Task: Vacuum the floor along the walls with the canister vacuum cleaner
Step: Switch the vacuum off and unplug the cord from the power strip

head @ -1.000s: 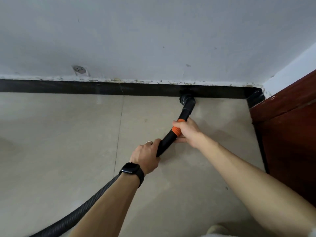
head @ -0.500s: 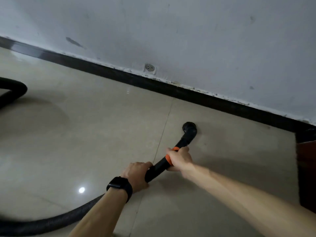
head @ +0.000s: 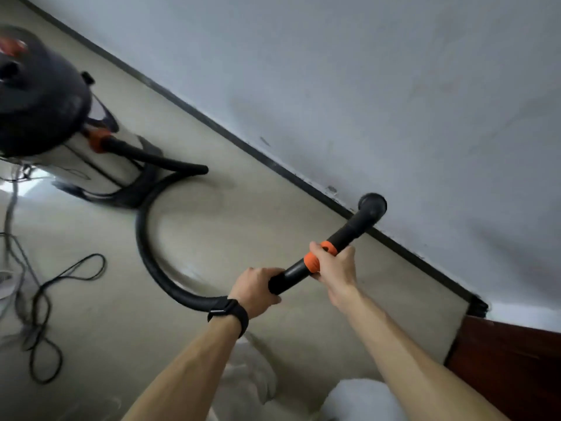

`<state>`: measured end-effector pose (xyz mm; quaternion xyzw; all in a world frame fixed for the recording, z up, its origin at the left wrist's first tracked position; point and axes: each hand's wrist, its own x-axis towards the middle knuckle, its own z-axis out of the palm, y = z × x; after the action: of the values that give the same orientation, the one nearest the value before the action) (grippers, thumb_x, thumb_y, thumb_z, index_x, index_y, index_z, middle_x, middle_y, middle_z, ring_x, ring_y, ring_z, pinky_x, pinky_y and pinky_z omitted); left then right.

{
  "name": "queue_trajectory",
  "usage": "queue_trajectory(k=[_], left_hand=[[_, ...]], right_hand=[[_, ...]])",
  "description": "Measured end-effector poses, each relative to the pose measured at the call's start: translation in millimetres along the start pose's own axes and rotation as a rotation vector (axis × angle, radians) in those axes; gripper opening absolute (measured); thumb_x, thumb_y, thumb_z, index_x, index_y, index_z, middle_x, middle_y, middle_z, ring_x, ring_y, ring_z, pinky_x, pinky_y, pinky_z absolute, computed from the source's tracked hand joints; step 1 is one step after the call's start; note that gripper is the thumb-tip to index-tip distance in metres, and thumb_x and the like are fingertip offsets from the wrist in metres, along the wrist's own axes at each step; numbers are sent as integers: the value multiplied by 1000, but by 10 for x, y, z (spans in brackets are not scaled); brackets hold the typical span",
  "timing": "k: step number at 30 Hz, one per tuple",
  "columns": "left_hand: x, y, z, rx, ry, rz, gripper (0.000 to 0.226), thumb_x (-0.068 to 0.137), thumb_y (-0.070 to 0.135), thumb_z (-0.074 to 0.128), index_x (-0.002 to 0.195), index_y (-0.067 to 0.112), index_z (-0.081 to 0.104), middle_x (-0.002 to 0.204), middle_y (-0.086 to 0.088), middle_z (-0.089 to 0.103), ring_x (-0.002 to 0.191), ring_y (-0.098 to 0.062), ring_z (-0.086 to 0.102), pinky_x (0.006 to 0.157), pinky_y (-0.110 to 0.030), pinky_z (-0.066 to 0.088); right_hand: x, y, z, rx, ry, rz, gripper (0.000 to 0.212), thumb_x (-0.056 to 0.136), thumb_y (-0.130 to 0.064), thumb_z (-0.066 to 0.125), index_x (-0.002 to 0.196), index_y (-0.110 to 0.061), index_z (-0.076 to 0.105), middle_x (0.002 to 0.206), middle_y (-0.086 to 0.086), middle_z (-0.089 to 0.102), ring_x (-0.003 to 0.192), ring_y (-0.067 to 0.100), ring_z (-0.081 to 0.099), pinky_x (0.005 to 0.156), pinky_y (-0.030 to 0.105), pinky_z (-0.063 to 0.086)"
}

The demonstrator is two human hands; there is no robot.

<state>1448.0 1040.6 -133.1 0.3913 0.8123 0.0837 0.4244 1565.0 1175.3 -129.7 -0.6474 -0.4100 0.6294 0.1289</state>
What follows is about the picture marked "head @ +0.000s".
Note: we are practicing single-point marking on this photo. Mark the person's right hand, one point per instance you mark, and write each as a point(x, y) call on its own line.
point(337, 271)

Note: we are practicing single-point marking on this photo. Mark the person's left hand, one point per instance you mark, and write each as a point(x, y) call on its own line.
point(254, 291)

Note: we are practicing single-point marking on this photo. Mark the grey vacuum cleaner orange knobs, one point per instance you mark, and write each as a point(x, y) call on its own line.
point(39, 105)

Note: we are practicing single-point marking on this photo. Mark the person's right forearm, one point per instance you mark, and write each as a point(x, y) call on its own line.
point(416, 368)

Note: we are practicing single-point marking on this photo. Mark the person's left forearm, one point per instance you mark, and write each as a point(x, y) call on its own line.
point(184, 377)

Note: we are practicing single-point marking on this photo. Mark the black smartwatch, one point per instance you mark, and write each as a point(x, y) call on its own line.
point(232, 309)

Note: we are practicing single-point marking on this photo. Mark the light grey trousers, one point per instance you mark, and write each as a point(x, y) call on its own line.
point(250, 381)

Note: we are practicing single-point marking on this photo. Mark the black baseboard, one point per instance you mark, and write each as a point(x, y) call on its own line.
point(263, 156)

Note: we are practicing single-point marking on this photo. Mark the dark red wooden furniture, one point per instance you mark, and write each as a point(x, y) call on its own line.
point(508, 368)

